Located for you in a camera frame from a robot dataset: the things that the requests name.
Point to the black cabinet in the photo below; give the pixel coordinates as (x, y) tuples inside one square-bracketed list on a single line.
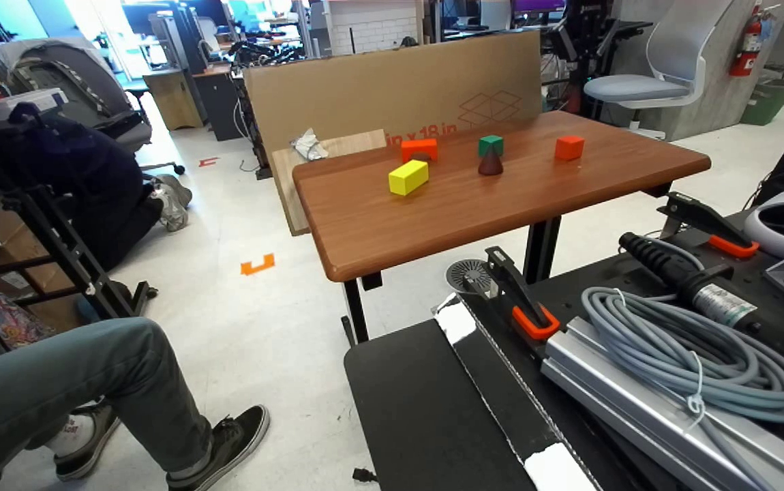
[(218, 102)]

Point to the yellow rectangular block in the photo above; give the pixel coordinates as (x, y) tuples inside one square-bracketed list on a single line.
[(407, 179)]

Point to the green bin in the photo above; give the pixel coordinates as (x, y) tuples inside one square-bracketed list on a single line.
[(765, 102)]

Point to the wooden cabinet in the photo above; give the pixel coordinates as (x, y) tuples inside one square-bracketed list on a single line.
[(174, 99)]

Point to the crumpled white cloth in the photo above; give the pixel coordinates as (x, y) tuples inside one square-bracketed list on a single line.
[(310, 145)]

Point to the person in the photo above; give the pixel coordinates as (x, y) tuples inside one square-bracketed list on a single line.
[(85, 177), (58, 389)]

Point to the green cube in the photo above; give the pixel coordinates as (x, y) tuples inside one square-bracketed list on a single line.
[(490, 144)]

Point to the black metal stand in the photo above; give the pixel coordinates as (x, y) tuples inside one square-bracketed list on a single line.
[(65, 245)]

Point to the dark red cone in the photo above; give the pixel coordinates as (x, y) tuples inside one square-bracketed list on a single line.
[(491, 166)]

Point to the round grey disc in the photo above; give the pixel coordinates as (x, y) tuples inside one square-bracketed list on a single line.
[(467, 274)]

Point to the light wooden board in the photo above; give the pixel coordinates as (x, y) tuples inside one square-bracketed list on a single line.
[(286, 184)]

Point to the aluminium rail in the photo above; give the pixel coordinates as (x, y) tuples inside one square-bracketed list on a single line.
[(610, 375)]

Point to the grey padded office chair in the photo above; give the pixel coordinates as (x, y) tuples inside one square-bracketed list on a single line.
[(71, 75)]

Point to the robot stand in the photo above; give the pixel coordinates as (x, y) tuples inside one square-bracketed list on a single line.
[(419, 409)]

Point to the orange arch block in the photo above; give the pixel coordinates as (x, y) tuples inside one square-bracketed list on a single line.
[(419, 147)]

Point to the red fire extinguisher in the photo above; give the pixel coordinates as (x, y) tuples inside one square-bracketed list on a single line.
[(748, 48)]

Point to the orange cube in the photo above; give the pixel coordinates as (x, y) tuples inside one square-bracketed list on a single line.
[(569, 148)]

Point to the large cardboard sheet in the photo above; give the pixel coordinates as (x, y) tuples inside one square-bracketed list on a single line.
[(378, 95)]

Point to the white grey office chair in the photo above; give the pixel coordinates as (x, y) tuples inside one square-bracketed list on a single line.
[(637, 87)]

